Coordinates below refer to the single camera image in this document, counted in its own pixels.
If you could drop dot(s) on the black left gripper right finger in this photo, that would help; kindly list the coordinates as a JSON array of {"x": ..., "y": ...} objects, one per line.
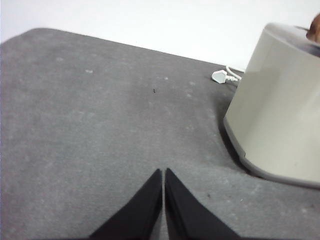
[{"x": 187, "y": 217}]

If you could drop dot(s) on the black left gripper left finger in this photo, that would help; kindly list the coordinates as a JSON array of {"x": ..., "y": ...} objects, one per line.
[{"x": 135, "y": 217}]

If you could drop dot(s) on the toast slice with flecked face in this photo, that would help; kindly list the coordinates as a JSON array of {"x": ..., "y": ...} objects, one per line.
[{"x": 315, "y": 31}]

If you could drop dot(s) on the beige toaster with chrome top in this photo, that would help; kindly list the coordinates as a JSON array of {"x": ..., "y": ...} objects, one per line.
[{"x": 275, "y": 100}]

